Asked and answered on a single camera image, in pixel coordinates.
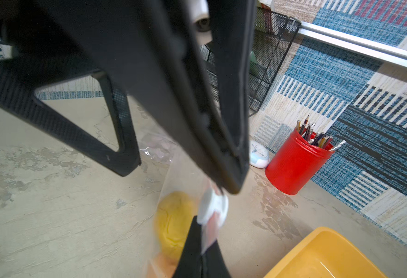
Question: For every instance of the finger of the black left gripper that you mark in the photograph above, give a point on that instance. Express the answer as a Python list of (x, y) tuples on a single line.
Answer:
[(22, 78), (150, 49)]

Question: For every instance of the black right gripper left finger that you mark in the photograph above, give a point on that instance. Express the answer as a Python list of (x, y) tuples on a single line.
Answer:
[(190, 262)]

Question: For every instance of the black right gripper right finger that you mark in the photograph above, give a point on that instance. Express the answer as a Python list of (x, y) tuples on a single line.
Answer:
[(213, 263)]

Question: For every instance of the yellow lemon-like potato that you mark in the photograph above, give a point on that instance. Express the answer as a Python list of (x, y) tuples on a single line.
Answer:
[(172, 221)]

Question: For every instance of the clear zipper bag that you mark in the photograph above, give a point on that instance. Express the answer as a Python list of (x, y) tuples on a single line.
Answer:
[(185, 176)]

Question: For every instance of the orange potato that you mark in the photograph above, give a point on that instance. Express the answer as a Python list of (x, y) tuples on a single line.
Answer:
[(160, 266)]

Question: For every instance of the yellow plastic tray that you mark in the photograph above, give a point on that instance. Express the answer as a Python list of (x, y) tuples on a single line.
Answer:
[(325, 253)]

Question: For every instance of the white round clock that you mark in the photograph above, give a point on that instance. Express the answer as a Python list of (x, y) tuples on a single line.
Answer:
[(259, 155)]

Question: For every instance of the red ribbed pen cup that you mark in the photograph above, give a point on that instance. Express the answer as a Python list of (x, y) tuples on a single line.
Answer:
[(295, 163)]

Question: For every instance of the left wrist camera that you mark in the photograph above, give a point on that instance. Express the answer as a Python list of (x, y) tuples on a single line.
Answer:
[(199, 13)]

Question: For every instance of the black wire shelf rack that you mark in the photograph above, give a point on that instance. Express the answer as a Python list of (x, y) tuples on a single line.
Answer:
[(274, 33)]

